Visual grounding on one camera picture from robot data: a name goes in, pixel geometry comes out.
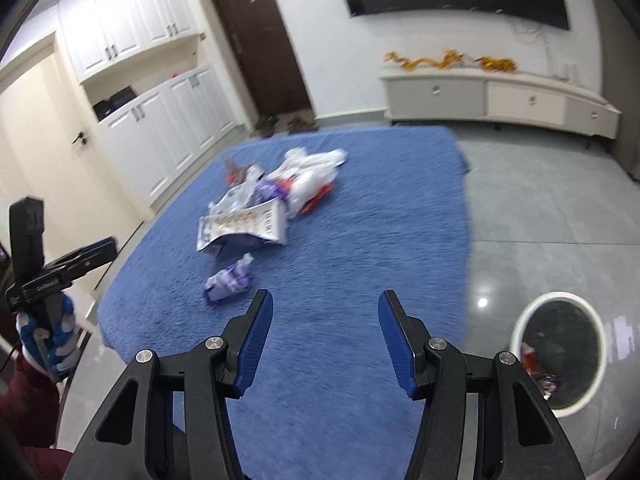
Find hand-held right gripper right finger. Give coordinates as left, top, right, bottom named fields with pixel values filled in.
left=377, top=289, right=586, bottom=480

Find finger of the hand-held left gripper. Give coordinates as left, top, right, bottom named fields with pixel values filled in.
left=44, top=238, right=118, bottom=282
left=9, top=198, right=46, bottom=289

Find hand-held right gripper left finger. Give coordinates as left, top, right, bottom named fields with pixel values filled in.
left=62, top=289, right=275, bottom=480

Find small purple wrapper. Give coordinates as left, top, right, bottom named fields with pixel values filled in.
left=202, top=254, right=257, bottom=307

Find silver printed snack bag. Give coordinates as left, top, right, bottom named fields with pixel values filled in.
left=197, top=197, right=289, bottom=257

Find white trash bin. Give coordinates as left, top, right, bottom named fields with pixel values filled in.
left=510, top=291, right=609, bottom=419

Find colourful wrappers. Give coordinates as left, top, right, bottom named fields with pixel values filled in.
left=520, top=341, right=563, bottom=402

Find white torn packet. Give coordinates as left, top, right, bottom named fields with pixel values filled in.
left=209, top=181, right=267, bottom=217

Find purple snack packet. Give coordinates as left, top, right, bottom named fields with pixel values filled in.
left=254, top=179, right=292, bottom=207

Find red wrapper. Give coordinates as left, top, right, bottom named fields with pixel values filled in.
left=294, top=184, right=334, bottom=217

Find brown wrapper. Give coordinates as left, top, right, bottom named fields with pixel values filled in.
left=222, top=157, right=262, bottom=184

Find white plastic bag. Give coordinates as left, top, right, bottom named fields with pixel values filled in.
left=272, top=147, right=349, bottom=212

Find person's left forearm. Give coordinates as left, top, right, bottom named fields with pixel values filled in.
left=0, top=347, right=73, bottom=480

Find person's left hand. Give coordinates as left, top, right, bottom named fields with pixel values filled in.
left=15, top=294, right=81, bottom=382

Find cream interior door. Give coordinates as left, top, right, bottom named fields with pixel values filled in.
left=0, top=35, right=151, bottom=306

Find blue rug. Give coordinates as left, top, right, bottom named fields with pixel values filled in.
left=97, top=126, right=473, bottom=480

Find white built-in cabinet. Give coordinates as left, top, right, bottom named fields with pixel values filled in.
left=56, top=0, right=239, bottom=207

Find white television cabinet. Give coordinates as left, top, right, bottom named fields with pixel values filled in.
left=378, top=66, right=623, bottom=139

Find brown entry door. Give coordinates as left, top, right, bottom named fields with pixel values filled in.
left=206, top=0, right=314, bottom=117

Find golden dragon ornament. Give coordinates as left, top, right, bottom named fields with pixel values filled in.
left=384, top=49, right=473, bottom=71

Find golden tiger ornament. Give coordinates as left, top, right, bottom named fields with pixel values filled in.
left=479, top=57, right=519, bottom=73

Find black cable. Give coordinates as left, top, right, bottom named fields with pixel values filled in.
left=0, top=339, right=24, bottom=377

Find white television cables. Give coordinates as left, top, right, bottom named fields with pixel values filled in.
left=514, top=16, right=548, bottom=45

